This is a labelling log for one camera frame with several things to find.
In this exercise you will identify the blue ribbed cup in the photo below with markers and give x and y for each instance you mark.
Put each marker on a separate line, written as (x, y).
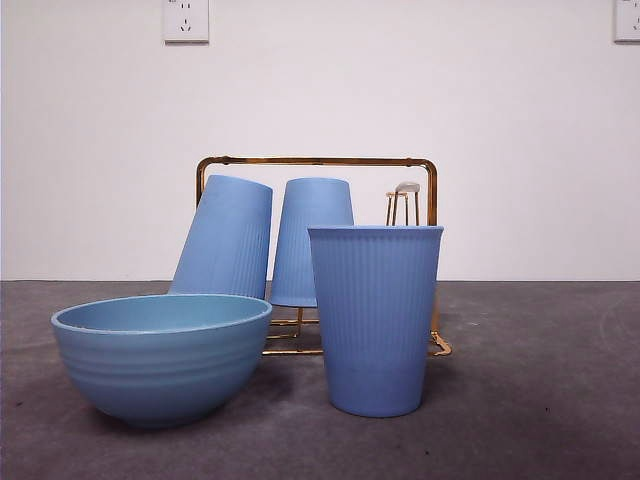
(225, 240)
(305, 240)
(375, 320)

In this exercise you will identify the tilted blue ribbed cup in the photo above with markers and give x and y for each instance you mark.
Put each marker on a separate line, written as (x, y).
(225, 240)

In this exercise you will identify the blue ribbed bowl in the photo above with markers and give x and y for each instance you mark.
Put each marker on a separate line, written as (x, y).
(160, 370)

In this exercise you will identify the white wall socket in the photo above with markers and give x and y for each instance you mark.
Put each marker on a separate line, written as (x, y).
(629, 20)
(186, 20)

